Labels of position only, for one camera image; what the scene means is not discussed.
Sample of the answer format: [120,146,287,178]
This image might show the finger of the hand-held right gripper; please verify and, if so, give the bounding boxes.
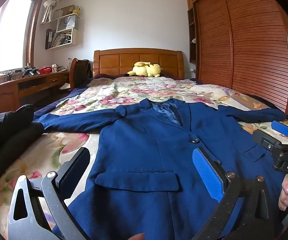
[271,120,288,144]
[252,129,281,153]

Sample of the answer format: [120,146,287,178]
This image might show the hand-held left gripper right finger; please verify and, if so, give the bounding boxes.
[192,147,288,240]

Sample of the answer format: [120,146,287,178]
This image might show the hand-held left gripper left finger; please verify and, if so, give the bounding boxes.
[8,147,92,240]

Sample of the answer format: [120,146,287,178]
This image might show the blue blazer jacket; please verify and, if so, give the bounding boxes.
[33,98,288,240]

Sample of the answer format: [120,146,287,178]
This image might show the pile of black clothes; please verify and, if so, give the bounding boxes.
[0,104,45,167]

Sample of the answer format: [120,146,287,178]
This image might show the navy bed sheet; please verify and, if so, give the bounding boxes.
[33,74,124,122]

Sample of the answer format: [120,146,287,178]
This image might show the wooden louvred wardrobe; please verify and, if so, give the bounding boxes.
[186,0,288,120]

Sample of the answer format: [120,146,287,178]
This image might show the floral blanket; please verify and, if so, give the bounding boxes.
[0,76,288,233]

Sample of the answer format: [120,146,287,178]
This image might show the wooden chair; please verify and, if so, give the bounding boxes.
[68,58,81,91]

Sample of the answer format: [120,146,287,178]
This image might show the black backpack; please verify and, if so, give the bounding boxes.
[73,59,93,88]

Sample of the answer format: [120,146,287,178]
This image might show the wooden desk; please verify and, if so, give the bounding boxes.
[0,69,71,121]

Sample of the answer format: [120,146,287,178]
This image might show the black tools on desk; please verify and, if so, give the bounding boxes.
[23,66,40,77]

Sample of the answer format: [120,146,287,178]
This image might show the yellow plush toy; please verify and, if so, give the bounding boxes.
[124,61,162,78]

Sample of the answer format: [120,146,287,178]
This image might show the wooden bed headboard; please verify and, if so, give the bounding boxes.
[93,48,185,80]

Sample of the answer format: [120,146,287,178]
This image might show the white paper bag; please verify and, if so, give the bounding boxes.
[60,15,76,29]

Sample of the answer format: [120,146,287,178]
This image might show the window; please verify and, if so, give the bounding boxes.
[0,0,40,75]

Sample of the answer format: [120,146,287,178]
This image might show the tied white curtain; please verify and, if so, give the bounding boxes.
[41,0,67,24]

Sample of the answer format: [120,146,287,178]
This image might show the white wall shelf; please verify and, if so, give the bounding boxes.
[45,5,81,50]

